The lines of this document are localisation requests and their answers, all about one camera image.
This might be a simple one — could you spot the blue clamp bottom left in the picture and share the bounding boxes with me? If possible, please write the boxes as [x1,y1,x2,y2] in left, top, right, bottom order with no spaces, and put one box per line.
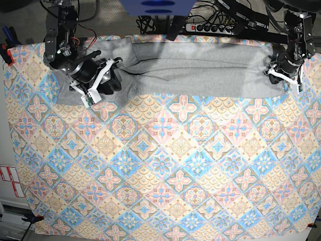
[22,214,44,224]

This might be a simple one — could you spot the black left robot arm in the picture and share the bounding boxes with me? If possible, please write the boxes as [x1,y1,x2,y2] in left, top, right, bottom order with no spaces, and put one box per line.
[264,1,320,88]

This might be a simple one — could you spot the black power strip red switch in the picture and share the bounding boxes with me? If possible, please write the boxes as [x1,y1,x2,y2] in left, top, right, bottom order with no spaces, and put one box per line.
[185,24,234,35]

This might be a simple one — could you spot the orange clamp bottom right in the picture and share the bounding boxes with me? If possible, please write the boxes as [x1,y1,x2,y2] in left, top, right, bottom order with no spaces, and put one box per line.
[307,223,317,228]

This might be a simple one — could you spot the blue box overhead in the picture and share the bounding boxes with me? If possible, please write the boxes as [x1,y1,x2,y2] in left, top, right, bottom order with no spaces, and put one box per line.
[120,0,196,16]

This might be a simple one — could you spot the colourful patterned tablecloth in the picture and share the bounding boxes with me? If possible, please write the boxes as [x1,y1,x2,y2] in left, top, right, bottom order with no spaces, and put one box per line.
[3,44,320,240]

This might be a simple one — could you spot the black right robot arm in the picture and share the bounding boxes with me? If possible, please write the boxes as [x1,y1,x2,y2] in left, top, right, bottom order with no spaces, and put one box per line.
[44,1,122,97]

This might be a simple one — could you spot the grey T-shirt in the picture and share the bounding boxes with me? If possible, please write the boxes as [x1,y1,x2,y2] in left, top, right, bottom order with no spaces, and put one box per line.
[56,37,290,106]

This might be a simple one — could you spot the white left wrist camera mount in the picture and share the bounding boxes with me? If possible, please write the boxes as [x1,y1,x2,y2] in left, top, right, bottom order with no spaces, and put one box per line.
[263,68,303,94]

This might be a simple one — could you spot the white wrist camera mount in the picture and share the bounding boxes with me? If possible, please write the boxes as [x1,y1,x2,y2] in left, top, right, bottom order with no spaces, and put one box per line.
[69,57,123,108]
[263,68,303,94]

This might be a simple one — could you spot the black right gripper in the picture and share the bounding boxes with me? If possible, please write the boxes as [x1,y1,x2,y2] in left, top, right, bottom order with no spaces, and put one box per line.
[71,58,123,96]

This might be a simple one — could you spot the red white labels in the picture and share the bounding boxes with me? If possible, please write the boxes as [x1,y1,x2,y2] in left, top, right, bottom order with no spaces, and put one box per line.
[1,165,25,198]

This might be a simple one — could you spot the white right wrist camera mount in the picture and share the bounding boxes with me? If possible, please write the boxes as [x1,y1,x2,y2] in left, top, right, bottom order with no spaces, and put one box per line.
[69,57,123,108]

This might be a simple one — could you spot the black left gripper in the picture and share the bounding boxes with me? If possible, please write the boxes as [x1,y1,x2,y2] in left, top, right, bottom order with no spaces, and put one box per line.
[264,61,298,85]

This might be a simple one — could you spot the black red clamp left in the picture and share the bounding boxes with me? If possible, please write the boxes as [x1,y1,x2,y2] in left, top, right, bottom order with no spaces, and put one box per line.
[1,26,21,66]

